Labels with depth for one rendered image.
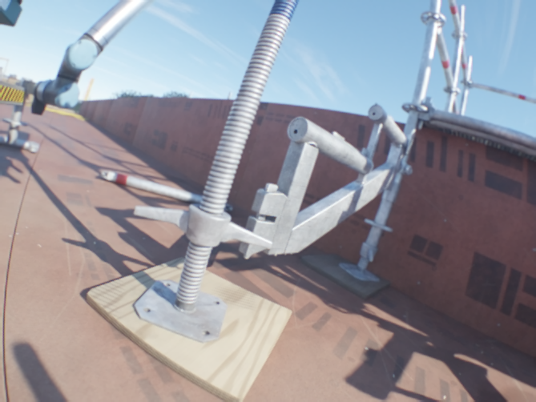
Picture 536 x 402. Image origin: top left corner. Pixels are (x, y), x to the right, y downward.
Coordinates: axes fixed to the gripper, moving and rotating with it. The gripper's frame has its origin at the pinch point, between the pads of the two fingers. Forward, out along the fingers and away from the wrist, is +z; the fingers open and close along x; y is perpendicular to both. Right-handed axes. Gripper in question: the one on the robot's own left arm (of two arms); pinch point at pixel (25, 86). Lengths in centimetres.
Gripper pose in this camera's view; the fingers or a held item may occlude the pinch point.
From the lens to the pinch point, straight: 126.9
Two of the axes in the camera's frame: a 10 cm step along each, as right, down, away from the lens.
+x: -0.9, 1.0, -9.9
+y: 3.2, -9.4, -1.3
